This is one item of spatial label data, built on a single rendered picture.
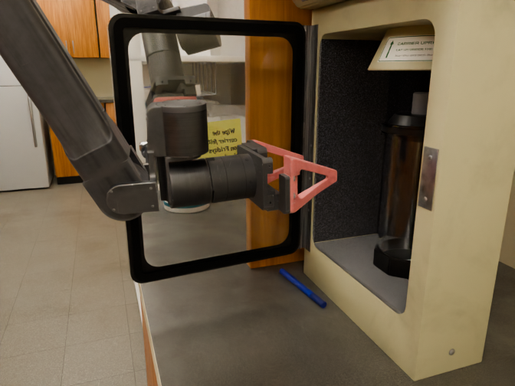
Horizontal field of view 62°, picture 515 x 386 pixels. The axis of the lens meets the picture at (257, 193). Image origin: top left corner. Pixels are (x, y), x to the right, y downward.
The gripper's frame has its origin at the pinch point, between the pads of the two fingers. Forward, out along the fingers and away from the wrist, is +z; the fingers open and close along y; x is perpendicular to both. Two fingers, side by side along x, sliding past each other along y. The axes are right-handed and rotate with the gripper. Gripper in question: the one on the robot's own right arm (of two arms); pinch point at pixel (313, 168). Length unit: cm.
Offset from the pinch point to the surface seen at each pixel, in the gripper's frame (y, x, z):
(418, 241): -12.9, 6.9, 7.3
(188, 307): 11.9, 24.4, -16.7
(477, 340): -15.0, 21.7, 16.5
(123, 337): 151, 119, -31
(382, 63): -1.1, -13.2, 9.4
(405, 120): -1.2, -5.6, 13.4
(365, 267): 1.6, 17.7, 10.1
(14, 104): 472, 23, -114
